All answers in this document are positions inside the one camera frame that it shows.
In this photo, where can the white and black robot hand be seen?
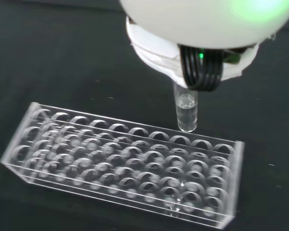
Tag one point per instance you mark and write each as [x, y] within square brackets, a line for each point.
[197, 26]

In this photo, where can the clear acrylic test tube rack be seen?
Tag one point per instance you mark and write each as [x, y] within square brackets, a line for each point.
[125, 163]

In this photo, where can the black bench cloth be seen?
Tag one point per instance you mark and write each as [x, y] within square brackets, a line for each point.
[50, 60]

